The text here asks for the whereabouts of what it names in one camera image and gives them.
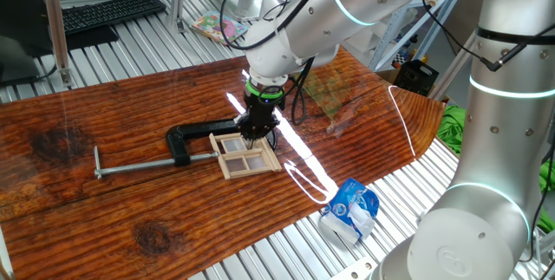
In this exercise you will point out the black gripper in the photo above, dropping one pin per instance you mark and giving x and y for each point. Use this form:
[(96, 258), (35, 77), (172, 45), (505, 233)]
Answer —
[(262, 111)]

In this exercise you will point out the miniature wooden sliding window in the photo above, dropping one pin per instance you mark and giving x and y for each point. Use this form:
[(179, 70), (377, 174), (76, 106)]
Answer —
[(253, 172)]

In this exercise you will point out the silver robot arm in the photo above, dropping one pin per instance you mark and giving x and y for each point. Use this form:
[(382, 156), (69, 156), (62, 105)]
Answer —
[(368, 2)]

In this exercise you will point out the black C-clamp with steel screw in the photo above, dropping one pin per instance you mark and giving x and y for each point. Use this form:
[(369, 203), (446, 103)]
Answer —
[(175, 141)]

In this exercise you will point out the colourful children's book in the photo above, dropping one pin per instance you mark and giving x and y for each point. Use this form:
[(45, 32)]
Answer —
[(214, 26)]

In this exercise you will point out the blue tissue pack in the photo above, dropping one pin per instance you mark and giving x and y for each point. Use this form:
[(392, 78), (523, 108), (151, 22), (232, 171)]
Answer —
[(347, 206)]

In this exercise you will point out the black plastic crate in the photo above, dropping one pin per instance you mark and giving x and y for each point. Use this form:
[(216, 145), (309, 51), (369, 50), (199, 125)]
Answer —
[(414, 78)]

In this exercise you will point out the glossy wood grain mat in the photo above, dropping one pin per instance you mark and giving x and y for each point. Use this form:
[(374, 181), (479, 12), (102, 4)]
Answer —
[(108, 210)]

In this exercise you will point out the black keyboard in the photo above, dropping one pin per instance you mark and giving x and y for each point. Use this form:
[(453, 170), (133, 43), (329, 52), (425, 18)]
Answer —
[(108, 11)]

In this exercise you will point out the green cloth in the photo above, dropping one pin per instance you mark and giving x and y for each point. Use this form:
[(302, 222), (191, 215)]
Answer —
[(448, 128)]

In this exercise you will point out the black monitor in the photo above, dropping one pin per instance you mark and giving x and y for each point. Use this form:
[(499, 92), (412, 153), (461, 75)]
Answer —
[(17, 20)]

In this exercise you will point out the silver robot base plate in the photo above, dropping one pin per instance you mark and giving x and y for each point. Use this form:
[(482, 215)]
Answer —
[(355, 271)]

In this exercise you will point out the aluminium frame strut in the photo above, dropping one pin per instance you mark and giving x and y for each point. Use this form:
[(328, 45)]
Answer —
[(453, 67), (427, 15)]

